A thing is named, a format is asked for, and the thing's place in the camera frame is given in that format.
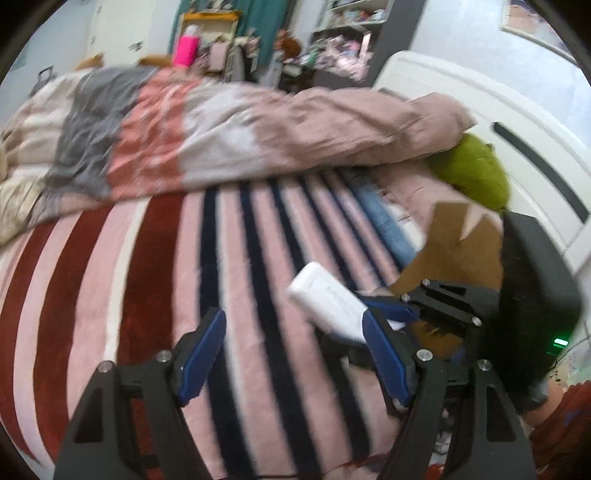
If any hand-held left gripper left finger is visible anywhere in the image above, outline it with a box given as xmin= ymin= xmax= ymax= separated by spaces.
xmin=54 ymin=307 xmax=228 ymax=480

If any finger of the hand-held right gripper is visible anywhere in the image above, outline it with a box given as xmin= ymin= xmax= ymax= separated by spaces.
xmin=365 ymin=278 xmax=502 ymax=340
xmin=318 ymin=335 xmax=377 ymax=370

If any person's right forearm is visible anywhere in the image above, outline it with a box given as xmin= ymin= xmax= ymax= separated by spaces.
xmin=522 ymin=381 xmax=591 ymax=480

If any dark desk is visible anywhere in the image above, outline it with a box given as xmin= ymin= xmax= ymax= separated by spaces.
xmin=277 ymin=60 xmax=370 ymax=88

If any striped fleece blanket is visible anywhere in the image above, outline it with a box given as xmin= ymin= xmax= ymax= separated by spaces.
xmin=0 ymin=171 xmax=439 ymax=480

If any pink gift bag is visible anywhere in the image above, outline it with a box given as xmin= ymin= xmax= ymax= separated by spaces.
xmin=173 ymin=34 xmax=200 ymax=69

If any white rounded case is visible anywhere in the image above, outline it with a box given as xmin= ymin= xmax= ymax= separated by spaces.
xmin=285 ymin=261 xmax=372 ymax=346

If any yellow cabinet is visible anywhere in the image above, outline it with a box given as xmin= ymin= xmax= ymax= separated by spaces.
xmin=178 ymin=11 xmax=241 ymax=70

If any grey suitcase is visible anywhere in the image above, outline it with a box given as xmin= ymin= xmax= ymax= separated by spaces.
xmin=28 ymin=67 xmax=54 ymax=95

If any beige coat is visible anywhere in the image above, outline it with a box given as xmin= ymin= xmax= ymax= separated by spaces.
xmin=0 ymin=178 xmax=47 ymax=245

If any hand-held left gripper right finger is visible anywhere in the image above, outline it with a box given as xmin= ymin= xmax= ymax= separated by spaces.
xmin=361 ymin=308 xmax=539 ymax=480

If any round brown plush toy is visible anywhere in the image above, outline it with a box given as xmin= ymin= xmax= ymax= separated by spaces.
xmin=276 ymin=30 xmax=301 ymax=61

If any pink pillow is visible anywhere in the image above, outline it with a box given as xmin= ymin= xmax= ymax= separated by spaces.
xmin=369 ymin=161 xmax=462 ymax=222

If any pink and grey striped quilt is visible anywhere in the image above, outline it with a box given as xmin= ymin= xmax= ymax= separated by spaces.
xmin=0 ymin=65 xmax=478 ymax=232

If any framed picture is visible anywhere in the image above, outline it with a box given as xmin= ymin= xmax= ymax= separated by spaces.
xmin=501 ymin=0 xmax=578 ymax=65

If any dark bookshelf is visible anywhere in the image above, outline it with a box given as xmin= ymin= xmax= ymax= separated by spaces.
xmin=309 ymin=0 xmax=393 ymax=86

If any brown cardboard box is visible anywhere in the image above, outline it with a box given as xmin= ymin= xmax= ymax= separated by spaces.
xmin=388 ymin=203 xmax=506 ymax=365

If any green plush pillow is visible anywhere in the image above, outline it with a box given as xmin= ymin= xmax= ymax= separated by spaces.
xmin=427 ymin=133 xmax=512 ymax=213

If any black chair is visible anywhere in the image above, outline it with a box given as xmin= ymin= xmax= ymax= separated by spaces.
xmin=226 ymin=46 xmax=252 ymax=84

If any white bed headboard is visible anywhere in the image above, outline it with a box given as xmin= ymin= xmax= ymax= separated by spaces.
xmin=372 ymin=50 xmax=591 ymax=278

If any teal curtain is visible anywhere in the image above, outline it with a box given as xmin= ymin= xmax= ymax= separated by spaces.
xmin=168 ymin=0 xmax=296 ymax=42

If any white door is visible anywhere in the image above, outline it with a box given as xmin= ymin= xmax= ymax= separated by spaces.
xmin=88 ymin=0 xmax=181 ymax=61

